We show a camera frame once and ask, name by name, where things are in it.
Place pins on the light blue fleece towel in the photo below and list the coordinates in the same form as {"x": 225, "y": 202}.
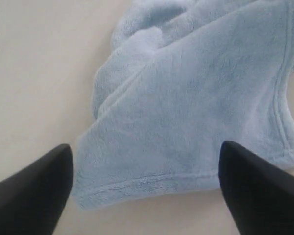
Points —
{"x": 183, "y": 77}

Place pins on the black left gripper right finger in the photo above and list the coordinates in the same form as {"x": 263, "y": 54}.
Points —
{"x": 259, "y": 195}

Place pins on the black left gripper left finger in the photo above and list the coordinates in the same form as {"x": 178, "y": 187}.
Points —
{"x": 32, "y": 200}

